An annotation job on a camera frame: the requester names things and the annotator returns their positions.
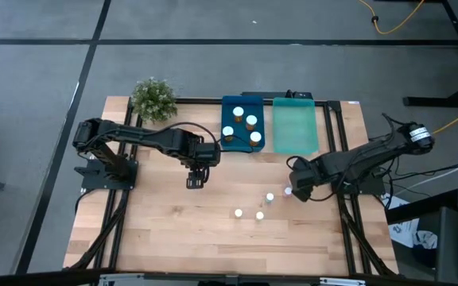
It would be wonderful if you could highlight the black desk leg bar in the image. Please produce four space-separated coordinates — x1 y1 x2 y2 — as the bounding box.
385 188 458 226

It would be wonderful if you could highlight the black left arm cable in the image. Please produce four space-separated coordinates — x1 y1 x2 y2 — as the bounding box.
143 121 254 154

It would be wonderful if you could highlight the printed white paper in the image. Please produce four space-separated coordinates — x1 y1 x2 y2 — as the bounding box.
386 194 421 249

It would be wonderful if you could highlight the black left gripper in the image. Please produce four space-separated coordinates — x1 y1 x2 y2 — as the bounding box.
179 136 222 190

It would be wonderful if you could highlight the dark blue plastic bin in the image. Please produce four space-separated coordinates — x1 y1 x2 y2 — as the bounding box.
219 95 266 153

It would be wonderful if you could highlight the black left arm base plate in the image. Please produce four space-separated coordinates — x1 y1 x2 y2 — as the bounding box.
73 156 139 191

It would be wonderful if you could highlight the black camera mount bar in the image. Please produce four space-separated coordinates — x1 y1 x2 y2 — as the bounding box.
241 89 314 100

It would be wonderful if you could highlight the silver bracket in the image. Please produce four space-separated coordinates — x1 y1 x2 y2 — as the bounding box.
319 276 367 286
97 272 145 286

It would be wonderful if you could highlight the artificial green plant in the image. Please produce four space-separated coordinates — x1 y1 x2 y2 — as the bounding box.
130 77 179 123

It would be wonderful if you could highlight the crumpled white cloth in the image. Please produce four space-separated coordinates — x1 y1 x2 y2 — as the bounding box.
413 230 439 250

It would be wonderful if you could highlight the black desk frame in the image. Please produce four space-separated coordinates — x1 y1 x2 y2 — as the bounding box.
402 0 458 109

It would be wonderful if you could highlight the black aluminium table frame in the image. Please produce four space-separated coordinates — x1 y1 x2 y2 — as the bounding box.
64 97 400 279

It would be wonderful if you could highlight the yellow extension cable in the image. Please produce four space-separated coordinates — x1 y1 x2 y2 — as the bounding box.
431 100 458 136
358 0 427 36

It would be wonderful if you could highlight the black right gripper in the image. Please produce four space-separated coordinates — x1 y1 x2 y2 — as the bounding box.
288 157 326 203

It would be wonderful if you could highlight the white cable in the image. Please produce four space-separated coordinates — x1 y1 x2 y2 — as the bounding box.
403 153 458 192

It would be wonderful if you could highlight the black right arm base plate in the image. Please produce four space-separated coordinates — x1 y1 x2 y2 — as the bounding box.
329 162 387 196

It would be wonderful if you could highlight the black crossbar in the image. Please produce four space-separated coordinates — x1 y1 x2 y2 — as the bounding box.
0 268 458 286

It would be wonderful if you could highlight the teal plastic bin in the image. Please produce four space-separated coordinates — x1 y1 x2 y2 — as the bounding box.
272 97 320 156

